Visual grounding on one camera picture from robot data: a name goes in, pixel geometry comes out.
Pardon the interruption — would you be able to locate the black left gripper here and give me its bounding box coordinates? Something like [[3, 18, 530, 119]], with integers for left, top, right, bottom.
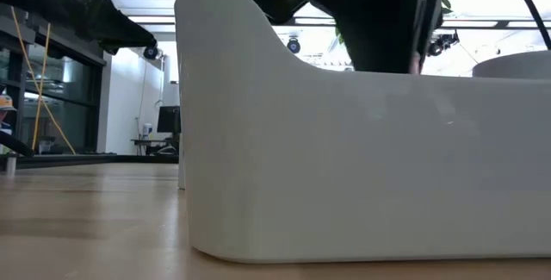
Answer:
[[0, 0, 158, 55]]

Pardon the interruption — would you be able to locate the white plastic basket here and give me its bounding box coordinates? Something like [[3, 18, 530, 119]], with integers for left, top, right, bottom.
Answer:
[[174, 0, 551, 264]]

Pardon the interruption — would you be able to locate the dark framed glass partition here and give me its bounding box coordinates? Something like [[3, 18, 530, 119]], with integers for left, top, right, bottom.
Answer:
[[0, 3, 108, 155]]

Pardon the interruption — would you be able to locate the black computer monitor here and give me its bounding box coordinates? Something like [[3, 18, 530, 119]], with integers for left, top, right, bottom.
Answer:
[[156, 105, 183, 135]]

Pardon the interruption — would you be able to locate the dark office desk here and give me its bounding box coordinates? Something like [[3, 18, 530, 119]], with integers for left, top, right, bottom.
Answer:
[[130, 136, 180, 157]]

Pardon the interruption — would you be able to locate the white plastic container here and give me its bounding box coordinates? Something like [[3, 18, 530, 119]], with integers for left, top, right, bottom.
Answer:
[[177, 132, 187, 191]]

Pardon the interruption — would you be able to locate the person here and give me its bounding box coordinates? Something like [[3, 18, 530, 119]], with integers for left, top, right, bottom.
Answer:
[[0, 94, 17, 137]]

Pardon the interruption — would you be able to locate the black diagonal bar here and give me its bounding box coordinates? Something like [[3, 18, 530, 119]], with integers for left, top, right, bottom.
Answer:
[[0, 130, 36, 159]]

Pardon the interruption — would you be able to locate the black ceiling mounted camera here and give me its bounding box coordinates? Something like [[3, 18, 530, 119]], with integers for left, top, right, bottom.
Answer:
[[427, 31, 461, 58]]

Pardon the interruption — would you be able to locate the yellow strap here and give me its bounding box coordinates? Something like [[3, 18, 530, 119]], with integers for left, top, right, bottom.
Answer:
[[31, 22, 52, 151], [9, 6, 77, 156]]

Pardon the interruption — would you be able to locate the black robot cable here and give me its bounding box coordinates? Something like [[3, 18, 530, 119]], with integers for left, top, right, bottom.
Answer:
[[506, 0, 551, 52]]

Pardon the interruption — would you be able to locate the black table edge rail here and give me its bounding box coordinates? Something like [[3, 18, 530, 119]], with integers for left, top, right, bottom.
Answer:
[[0, 153, 180, 171]]

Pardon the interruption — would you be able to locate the small white post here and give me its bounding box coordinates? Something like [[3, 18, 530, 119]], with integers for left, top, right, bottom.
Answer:
[[4, 152, 18, 175]]

